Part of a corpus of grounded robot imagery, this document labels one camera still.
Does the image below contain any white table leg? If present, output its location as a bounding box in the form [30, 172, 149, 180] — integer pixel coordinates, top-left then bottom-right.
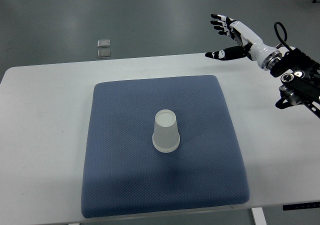
[251, 207, 267, 225]

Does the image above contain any lower metal floor plate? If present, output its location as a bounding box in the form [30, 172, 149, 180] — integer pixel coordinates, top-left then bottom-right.
[97, 48, 111, 59]

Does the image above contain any blue fabric cushion mat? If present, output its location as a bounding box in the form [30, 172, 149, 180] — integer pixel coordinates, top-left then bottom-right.
[81, 75, 250, 219]

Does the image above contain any black table control panel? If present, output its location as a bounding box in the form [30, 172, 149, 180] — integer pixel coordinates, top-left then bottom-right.
[282, 201, 320, 211]

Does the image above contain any white paper cup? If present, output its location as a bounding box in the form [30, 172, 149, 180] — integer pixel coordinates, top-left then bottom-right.
[153, 109, 179, 138]
[152, 133, 181, 153]

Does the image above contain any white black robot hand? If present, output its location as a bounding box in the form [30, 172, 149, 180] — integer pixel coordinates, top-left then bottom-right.
[205, 14, 282, 70]

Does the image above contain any upper metal floor plate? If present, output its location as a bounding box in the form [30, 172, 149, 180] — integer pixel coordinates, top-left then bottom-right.
[97, 38, 111, 48]

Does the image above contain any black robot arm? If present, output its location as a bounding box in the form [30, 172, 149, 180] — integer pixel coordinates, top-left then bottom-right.
[264, 21, 320, 117]

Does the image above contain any metal floor plate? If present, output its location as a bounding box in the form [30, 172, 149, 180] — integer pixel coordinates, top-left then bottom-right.
[97, 38, 111, 48]
[97, 48, 111, 59]

